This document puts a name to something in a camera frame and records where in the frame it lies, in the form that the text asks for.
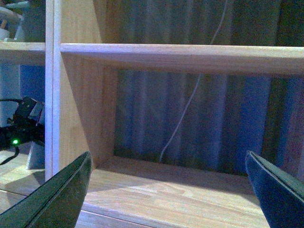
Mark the wooden shelf unit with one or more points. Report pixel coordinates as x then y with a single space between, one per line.
83 58

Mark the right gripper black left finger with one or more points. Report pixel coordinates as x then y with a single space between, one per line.
55 204

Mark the black device with green light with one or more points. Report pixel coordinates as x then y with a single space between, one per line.
23 127

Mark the dark striped curtain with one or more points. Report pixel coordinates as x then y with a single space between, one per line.
203 121

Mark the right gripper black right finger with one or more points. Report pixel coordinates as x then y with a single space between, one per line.
280 195

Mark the white items on shelf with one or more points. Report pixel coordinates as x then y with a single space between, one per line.
23 20

